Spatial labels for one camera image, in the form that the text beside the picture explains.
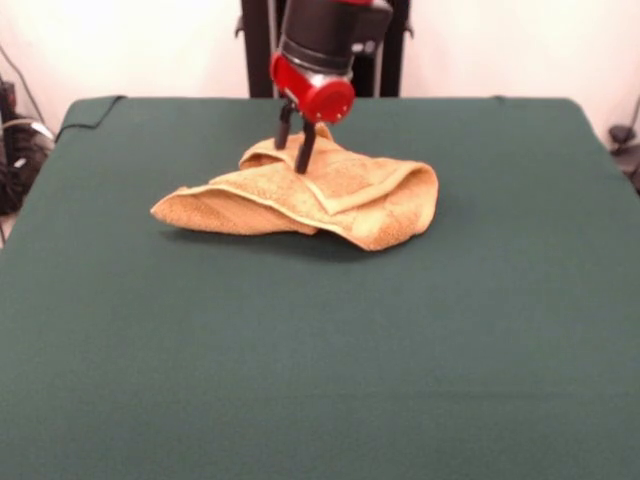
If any dark green table cloth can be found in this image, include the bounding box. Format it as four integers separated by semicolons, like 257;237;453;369
0;95;640;480

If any small black box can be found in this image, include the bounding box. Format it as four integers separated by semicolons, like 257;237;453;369
0;79;19;121

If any black stand base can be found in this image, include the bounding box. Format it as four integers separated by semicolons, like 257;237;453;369
0;119;51;216
608;125;640;196

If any tan terry towel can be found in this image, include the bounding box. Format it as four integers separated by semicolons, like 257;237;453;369
149;122;440;253

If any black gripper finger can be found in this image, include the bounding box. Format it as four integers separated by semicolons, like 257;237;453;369
294;119;317;175
273;99;295;150

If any white cable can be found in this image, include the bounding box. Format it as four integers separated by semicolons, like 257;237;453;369
0;117;55;147

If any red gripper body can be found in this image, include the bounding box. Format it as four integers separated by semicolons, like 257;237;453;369
269;51;357;126

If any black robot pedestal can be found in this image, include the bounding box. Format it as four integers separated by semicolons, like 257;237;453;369
234;0;416;99

